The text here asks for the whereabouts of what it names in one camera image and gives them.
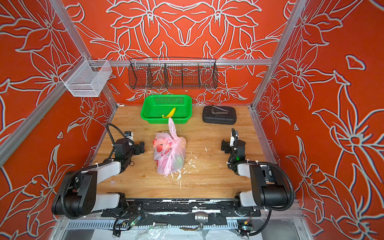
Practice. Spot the clear plastic wall bin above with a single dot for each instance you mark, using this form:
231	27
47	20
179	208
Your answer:
84	80

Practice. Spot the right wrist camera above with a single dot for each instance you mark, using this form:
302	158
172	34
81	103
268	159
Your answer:
234	138

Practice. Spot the yellow banana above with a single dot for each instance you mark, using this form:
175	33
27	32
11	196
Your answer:
170	114

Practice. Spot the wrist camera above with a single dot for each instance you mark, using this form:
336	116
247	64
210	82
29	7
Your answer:
129	135
234	138

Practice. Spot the black plastic tool case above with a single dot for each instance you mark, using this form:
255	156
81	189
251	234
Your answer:
219	115

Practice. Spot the black wire wall basket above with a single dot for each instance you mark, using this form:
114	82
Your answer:
173	74

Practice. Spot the green plastic basket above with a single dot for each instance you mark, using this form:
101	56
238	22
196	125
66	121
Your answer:
155	106

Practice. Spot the pink plastic bag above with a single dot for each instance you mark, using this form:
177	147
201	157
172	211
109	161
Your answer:
166	146

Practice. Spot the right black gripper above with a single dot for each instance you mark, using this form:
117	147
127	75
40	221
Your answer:
227	146

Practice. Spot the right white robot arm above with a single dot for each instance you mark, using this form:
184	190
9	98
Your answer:
271	187

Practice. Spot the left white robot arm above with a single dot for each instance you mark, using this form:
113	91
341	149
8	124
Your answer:
78	196

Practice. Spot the green fruit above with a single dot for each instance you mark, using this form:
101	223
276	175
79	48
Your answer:
179	162

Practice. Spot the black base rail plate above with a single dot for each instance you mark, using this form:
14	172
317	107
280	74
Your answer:
218	207

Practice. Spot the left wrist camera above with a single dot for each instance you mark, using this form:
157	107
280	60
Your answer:
129	135

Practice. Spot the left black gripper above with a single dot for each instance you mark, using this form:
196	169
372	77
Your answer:
137	147

